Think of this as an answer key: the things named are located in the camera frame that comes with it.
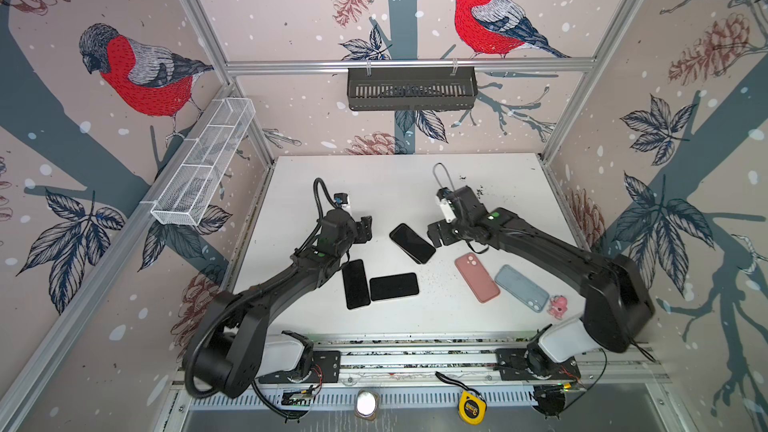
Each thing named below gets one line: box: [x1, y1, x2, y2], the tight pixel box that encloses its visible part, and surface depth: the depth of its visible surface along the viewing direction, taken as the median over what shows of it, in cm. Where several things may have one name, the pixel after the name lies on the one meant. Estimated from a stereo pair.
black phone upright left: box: [342, 259, 371, 309], surface depth 90 cm
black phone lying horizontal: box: [370, 273, 419, 301], surface depth 88 cm
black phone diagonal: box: [389, 223, 436, 264], surface depth 96 cm
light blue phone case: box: [494, 264, 550, 313], surface depth 90 cm
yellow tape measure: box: [435, 371, 487, 425], surface depth 68 cm
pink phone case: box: [454, 253, 500, 304], surface depth 92 cm
